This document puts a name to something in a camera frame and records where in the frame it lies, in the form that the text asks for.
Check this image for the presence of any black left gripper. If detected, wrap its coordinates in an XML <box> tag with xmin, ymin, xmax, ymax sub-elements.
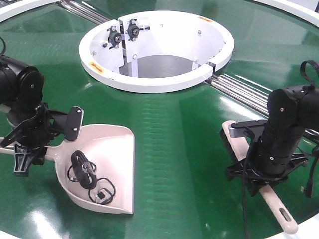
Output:
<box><xmin>0</xmin><ymin>103</ymin><xmax>68</xmax><ymax>176</ymax></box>

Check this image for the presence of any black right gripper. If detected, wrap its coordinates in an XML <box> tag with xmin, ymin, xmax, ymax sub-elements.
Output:
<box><xmin>225</xmin><ymin>153</ymin><xmax>309</xmax><ymax>196</ymax></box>

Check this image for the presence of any pink hand broom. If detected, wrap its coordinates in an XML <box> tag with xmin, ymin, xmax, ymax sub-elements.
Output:
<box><xmin>222</xmin><ymin>120</ymin><xmax>299</xmax><ymax>235</ymax></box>

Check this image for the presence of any thin black cable coil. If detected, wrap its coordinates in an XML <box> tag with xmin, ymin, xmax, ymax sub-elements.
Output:
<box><xmin>66</xmin><ymin>161</ymin><xmax>98</xmax><ymax>184</ymax></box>
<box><xmin>87</xmin><ymin>177</ymin><xmax>117</xmax><ymax>206</ymax></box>

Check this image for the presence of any pink dustpan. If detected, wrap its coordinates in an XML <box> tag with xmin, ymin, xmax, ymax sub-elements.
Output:
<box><xmin>0</xmin><ymin>123</ymin><xmax>135</xmax><ymax>215</ymax></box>

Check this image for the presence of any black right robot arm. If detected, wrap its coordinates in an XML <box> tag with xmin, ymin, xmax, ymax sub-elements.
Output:
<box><xmin>225</xmin><ymin>85</ymin><xmax>319</xmax><ymax>196</ymax></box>

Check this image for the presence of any white outer conveyor rim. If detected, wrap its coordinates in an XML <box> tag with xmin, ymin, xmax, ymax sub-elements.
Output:
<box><xmin>0</xmin><ymin>0</ymin><xmax>319</xmax><ymax>27</ymax></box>

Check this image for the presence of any chrome roller strip right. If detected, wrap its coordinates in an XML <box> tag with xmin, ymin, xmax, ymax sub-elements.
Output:
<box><xmin>204</xmin><ymin>74</ymin><xmax>272</xmax><ymax>116</ymax></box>

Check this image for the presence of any chrome roller strip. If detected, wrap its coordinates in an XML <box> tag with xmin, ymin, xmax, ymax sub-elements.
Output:
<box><xmin>57</xmin><ymin>0</ymin><xmax>110</xmax><ymax>24</ymax></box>
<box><xmin>204</xmin><ymin>74</ymin><xmax>272</xmax><ymax>116</ymax></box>

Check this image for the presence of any yellow warning sticker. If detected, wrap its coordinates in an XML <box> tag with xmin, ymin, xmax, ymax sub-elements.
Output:
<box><xmin>89</xmin><ymin>61</ymin><xmax>105</xmax><ymax>74</ymax></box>

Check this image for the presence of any left black bearing block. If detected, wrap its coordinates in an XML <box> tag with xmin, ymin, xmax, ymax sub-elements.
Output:
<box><xmin>102</xmin><ymin>25</ymin><xmax>122</xmax><ymax>49</ymax></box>

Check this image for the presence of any black bearing block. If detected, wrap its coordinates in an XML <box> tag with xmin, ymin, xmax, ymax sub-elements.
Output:
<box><xmin>102</xmin><ymin>25</ymin><xmax>122</xmax><ymax>49</ymax></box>
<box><xmin>126</xmin><ymin>18</ymin><xmax>151</xmax><ymax>41</ymax></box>

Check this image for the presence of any chrome roller strip far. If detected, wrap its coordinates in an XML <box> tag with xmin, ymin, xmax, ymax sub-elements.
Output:
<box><xmin>57</xmin><ymin>0</ymin><xmax>110</xmax><ymax>24</ymax></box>

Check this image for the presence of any right black bearing block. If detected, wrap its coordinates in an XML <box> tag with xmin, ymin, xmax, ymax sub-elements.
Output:
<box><xmin>126</xmin><ymin>18</ymin><xmax>151</xmax><ymax>41</ymax></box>

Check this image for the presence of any orange warning sticker far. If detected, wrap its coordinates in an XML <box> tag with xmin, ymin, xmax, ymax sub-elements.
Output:
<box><xmin>198</xmin><ymin>16</ymin><xmax>214</xmax><ymax>22</ymax></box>

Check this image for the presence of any white inner conveyor ring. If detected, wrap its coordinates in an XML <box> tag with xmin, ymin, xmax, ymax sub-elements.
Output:
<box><xmin>78</xmin><ymin>10</ymin><xmax>235</xmax><ymax>94</ymax></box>

